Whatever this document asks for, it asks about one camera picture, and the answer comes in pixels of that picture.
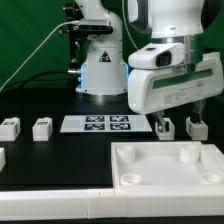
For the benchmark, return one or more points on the white right obstacle wall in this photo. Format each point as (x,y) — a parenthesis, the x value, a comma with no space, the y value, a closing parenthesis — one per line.
(212,151)

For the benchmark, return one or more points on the black camera on mount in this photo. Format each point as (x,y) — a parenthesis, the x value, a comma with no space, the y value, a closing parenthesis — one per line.
(85,26)

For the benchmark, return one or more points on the white marker base plate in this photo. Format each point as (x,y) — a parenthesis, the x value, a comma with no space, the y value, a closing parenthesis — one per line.
(105,123)

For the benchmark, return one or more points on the white square tabletop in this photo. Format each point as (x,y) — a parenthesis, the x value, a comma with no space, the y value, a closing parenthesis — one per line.
(143,164)

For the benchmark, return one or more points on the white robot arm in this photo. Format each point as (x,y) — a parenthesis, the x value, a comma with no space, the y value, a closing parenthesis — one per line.
(105,73)

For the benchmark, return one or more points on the white front obstacle wall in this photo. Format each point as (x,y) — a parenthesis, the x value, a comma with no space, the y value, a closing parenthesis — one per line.
(112,203)

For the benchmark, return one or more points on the white obstacle wall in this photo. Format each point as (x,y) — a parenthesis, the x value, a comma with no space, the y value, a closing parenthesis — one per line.
(112,203)
(212,151)

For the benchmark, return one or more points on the white left obstacle block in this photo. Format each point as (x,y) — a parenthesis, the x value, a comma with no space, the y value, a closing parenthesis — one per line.
(2,158)

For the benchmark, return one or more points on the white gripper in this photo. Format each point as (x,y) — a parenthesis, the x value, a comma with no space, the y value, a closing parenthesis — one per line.
(153,91)

